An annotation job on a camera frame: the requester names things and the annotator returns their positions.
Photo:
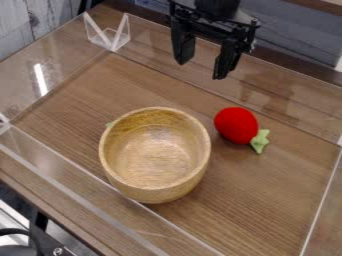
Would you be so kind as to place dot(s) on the red plush strawberry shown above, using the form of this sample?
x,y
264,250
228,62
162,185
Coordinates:
x,y
238,126

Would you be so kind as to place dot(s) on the clear acrylic tray wall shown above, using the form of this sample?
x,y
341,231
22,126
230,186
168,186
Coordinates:
x,y
113,224

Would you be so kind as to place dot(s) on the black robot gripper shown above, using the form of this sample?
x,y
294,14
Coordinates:
x,y
217,19

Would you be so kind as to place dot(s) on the clear acrylic corner bracket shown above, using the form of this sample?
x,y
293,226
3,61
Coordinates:
x,y
111,39

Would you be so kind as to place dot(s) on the light wooden bowl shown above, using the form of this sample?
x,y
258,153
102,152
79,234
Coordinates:
x,y
154,152

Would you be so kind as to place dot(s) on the black table frame leg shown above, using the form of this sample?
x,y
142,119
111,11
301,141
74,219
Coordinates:
x,y
50,246

